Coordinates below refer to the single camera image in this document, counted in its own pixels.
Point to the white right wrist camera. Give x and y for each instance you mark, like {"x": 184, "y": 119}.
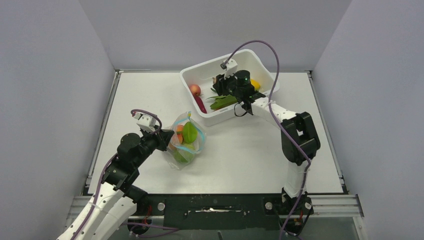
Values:
{"x": 230, "y": 68}

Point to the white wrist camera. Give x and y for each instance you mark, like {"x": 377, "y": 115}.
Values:
{"x": 230, "y": 68}
{"x": 146, "y": 122}

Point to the orange peach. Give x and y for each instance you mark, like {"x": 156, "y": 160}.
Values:
{"x": 176, "y": 140}
{"x": 179, "y": 129}

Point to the white plastic bin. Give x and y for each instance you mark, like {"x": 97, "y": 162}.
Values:
{"x": 202, "y": 74}

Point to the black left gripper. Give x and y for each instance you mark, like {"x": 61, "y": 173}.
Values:
{"x": 163, "y": 137}

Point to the yellow mango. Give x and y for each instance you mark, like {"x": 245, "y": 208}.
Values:
{"x": 255, "y": 84}

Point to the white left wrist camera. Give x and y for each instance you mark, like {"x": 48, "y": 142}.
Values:
{"x": 146, "y": 122}

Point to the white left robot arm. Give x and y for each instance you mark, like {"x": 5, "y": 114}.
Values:
{"x": 116, "y": 197}

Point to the green leafy vegetable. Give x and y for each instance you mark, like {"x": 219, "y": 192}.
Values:
{"x": 222, "y": 101}

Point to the green cabbage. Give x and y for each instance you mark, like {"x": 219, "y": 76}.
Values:
{"x": 183, "y": 156}

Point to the clear zip top bag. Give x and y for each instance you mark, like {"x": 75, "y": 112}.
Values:
{"x": 196, "y": 147}

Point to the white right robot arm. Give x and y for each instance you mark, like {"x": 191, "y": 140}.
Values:
{"x": 299, "y": 143}

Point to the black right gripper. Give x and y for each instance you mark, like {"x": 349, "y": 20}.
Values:
{"x": 220, "y": 84}

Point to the green bell pepper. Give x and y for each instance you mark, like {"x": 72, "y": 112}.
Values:
{"x": 190, "y": 133}

